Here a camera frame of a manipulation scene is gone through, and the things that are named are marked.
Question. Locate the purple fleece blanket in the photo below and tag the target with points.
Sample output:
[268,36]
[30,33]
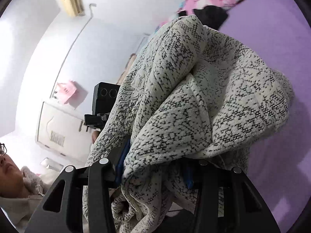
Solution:
[272,41]

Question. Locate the person's cream fleece top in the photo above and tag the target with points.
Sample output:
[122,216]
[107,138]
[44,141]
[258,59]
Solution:
[26,199]

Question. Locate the person's head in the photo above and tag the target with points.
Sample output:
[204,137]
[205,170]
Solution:
[9,174]

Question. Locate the black clothes pile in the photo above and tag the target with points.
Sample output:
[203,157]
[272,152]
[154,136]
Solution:
[211,14]

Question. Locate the eyeglasses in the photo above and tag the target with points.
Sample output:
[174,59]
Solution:
[3,148]

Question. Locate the white grey patterned fleece jacket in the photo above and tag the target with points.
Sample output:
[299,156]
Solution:
[194,89]

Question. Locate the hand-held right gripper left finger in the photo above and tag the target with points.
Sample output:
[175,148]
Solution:
[120,167]

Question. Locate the person's left hand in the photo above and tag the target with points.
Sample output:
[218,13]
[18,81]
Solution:
[95,136]

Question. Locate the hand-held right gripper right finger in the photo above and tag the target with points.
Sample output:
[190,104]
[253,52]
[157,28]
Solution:
[188,177]

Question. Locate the white door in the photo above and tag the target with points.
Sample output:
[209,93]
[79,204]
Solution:
[58,131]

